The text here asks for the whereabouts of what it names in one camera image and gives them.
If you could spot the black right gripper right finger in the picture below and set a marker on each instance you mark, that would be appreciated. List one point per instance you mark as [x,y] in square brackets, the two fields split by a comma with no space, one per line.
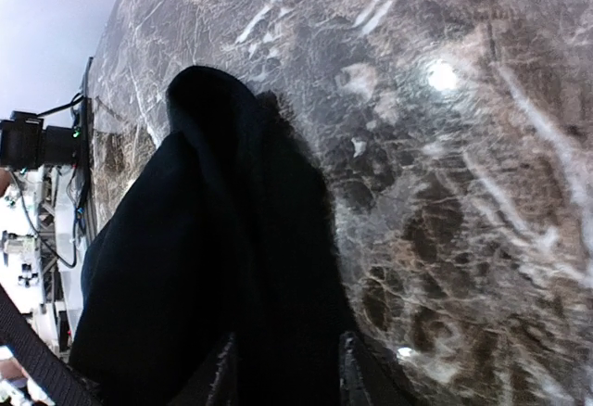
[362,380]

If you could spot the black aluminium front rail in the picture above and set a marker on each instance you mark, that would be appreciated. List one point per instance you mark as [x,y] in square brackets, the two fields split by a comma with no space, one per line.
[85,208]

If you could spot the black t-shirt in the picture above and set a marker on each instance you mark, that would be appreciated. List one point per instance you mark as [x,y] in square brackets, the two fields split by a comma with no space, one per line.
[227,230]

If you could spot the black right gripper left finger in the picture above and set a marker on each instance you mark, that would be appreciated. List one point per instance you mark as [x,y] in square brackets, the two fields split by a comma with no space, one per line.
[214,383]

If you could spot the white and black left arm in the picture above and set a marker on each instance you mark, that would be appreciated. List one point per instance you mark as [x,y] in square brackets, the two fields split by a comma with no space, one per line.
[27,144]

